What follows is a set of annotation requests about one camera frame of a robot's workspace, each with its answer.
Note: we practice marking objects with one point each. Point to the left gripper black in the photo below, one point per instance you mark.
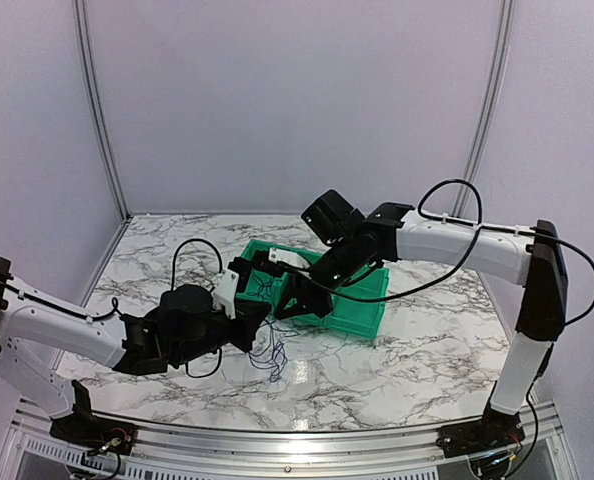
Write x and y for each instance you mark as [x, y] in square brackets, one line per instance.
[251, 316]

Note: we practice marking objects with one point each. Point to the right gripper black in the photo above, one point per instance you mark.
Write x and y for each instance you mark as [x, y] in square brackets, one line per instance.
[309, 302]

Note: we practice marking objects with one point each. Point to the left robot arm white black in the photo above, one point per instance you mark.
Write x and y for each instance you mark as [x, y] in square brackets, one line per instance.
[188, 322]

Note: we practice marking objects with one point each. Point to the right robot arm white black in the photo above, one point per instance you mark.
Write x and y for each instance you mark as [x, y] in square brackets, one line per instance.
[529, 257]

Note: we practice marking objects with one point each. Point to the green three-compartment plastic bin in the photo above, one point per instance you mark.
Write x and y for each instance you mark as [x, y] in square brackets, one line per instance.
[349, 317]

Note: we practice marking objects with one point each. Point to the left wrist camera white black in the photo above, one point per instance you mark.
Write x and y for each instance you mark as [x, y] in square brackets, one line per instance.
[225, 292]

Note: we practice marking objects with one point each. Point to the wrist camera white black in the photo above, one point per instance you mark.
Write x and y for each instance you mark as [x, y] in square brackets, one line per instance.
[274, 261]
[225, 292]

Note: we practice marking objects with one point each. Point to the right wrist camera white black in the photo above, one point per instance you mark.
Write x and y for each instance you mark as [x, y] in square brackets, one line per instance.
[274, 261]

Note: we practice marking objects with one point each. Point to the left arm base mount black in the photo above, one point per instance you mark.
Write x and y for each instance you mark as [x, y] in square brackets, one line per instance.
[118, 436]

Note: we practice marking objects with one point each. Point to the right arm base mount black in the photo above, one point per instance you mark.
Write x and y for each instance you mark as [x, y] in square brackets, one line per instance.
[478, 436]

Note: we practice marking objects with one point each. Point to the aluminium front frame rail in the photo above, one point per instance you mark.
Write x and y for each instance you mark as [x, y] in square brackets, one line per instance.
[162, 451]

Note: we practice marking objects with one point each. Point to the right aluminium corner post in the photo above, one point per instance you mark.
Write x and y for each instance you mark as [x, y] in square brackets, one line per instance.
[492, 91]

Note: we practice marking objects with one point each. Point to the aluminium corner post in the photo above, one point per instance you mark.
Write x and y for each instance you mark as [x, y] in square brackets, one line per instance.
[85, 47]
[492, 91]

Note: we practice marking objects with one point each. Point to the left aluminium corner post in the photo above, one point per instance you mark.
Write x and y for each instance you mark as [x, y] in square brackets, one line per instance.
[85, 47]

